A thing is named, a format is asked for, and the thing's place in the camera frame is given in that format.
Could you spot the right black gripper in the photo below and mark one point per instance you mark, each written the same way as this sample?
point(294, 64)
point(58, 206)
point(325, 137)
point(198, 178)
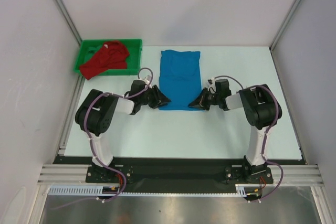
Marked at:
point(201, 101)

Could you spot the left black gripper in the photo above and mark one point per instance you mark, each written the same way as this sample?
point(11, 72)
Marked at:
point(159, 99)

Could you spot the blue polo shirt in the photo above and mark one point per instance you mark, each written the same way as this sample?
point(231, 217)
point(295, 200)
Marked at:
point(180, 79)

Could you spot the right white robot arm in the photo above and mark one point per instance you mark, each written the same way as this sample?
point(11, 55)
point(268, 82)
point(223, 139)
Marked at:
point(262, 112)

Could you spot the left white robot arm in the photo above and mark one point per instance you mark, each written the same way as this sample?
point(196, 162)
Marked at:
point(95, 115)

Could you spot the green plastic bin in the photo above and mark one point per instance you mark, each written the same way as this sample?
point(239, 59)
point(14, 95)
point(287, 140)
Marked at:
point(134, 46)

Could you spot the red t shirt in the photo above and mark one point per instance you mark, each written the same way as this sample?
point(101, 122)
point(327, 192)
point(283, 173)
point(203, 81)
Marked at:
point(111, 55)

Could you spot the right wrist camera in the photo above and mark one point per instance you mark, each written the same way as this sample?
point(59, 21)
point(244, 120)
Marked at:
point(211, 85)

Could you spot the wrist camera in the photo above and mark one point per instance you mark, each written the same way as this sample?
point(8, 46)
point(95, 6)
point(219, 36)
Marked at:
point(211, 85)
point(148, 80)

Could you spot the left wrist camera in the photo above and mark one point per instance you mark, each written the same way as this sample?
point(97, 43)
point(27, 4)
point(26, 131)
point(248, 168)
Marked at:
point(148, 80)

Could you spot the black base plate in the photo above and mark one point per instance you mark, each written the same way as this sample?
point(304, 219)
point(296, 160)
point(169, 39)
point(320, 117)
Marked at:
point(171, 175)

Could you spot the right white cable duct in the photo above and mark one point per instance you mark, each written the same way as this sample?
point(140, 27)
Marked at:
point(255, 191)

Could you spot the white cable duct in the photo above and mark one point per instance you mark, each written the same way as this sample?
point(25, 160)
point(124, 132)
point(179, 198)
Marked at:
point(76, 190)
point(255, 191)

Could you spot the front aluminium rail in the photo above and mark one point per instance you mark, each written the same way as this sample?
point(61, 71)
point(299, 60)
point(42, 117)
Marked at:
point(75, 174)

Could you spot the left white cable duct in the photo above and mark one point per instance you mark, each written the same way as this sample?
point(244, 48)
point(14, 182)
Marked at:
point(76, 190)

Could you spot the left aluminium frame post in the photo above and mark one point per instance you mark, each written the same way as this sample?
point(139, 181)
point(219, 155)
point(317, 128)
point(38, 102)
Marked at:
point(68, 20)

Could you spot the aluminium frame post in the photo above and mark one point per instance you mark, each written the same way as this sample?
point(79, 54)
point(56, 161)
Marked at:
point(291, 12)
point(68, 20)

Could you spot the right aluminium frame post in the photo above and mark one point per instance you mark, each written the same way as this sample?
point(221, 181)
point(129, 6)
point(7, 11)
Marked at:
point(291, 12)

